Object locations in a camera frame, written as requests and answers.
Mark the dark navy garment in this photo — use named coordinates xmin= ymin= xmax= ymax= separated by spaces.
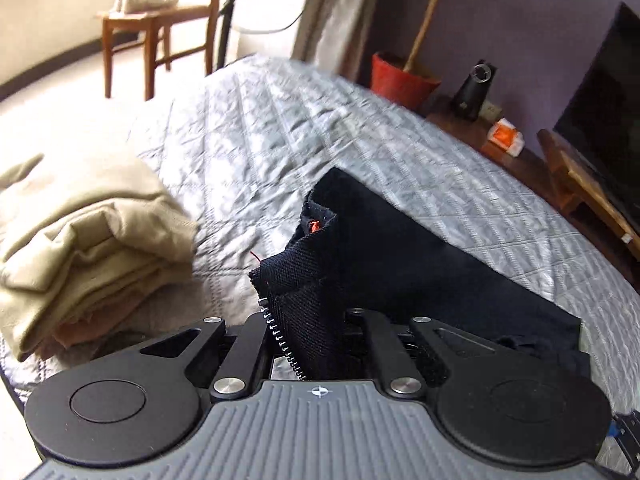
xmin=250 ymin=168 xmax=591 ymax=380

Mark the beige folded clothes pile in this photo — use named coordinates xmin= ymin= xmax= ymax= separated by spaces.
xmin=1 ymin=154 xmax=198 ymax=361

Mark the grey quilted bed cover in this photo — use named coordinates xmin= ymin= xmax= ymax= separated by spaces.
xmin=0 ymin=52 xmax=640 ymax=476

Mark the wooden tv stand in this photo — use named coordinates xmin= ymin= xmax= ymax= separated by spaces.
xmin=426 ymin=96 xmax=639 ymax=288

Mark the orange tissue pack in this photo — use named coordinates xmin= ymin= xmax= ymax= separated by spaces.
xmin=487 ymin=118 xmax=525 ymax=157

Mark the black speaker device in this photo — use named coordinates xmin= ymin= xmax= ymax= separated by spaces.
xmin=449 ymin=60 xmax=497 ymax=122

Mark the red plant pot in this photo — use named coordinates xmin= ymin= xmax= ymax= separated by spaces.
xmin=370 ymin=52 xmax=440 ymax=112

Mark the black television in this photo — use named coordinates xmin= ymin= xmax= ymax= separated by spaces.
xmin=554 ymin=3 xmax=640 ymax=229

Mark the grey curtain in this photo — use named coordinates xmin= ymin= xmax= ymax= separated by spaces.
xmin=292 ymin=0 xmax=376 ymax=81

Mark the wooden chair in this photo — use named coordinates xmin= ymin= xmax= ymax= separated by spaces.
xmin=99 ymin=0 xmax=233 ymax=100

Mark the cloth on chair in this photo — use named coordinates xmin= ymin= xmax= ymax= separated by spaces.
xmin=112 ymin=0 xmax=179 ymax=14

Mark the wall power socket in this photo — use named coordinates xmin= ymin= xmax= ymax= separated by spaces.
xmin=480 ymin=100 xmax=502 ymax=122

